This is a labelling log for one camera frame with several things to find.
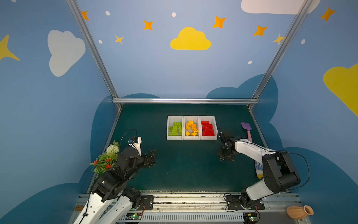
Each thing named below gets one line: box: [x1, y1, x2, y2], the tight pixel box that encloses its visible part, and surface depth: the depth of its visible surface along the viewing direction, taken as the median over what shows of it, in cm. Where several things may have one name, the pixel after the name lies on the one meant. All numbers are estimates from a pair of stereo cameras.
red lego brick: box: [200, 120, 215, 136], surface depth 104 cm
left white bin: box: [166, 115, 185, 140], surface depth 103 cm
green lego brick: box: [168, 122, 183, 136], surface depth 103 cm
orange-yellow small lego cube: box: [185, 120, 199, 136], surface depth 106 cm
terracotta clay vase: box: [286, 204, 314, 220], surface depth 65 cm
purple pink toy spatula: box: [240, 122, 253, 143], surface depth 107 cm
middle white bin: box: [183, 115, 201, 140], surface depth 106 cm
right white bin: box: [199, 115, 219, 140], surface depth 103 cm
